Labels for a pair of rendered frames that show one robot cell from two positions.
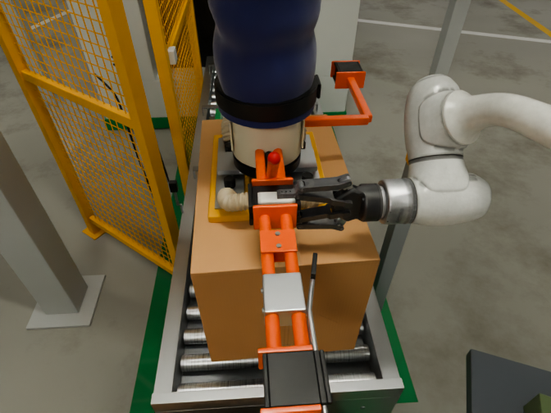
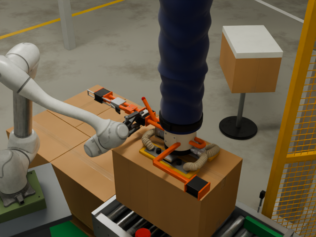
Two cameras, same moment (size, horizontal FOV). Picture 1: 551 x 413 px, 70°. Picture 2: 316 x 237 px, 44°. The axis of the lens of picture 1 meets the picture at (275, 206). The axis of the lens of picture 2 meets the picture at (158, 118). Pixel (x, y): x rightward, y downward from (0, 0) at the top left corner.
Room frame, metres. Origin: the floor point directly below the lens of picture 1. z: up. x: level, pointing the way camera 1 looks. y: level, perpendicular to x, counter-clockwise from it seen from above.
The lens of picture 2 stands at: (1.90, -1.24, 2.47)
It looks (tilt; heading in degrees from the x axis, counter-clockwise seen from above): 35 degrees down; 135
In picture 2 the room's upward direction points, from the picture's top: straight up
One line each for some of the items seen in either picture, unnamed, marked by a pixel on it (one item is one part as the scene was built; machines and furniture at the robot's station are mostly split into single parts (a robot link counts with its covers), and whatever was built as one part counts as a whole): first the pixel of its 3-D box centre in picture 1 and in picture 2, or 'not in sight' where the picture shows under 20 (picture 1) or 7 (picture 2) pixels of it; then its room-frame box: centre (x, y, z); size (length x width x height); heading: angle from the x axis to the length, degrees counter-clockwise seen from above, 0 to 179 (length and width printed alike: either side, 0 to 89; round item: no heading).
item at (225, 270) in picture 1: (274, 228); (175, 180); (0.80, 0.00, 0.88); 0.60 x 0.40 x 0.40; 5
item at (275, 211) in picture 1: (273, 202); (145, 116); (0.56, 0.00, 1.21); 0.10 x 0.08 x 0.06; 94
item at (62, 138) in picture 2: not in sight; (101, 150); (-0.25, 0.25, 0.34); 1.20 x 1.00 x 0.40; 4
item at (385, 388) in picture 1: (279, 394); (132, 186); (0.44, -0.01, 0.58); 0.70 x 0.03 x 0.06; 94
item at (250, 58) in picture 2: not in sight; (248, 58); (0.13, 1.73, 0.82); 0.60 x 0.40 x 0.40; 138
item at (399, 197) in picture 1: (392, 201); not in sight; (0.57, -0.23, 1.21); 0.09 x 0.06 x 0.09; 4
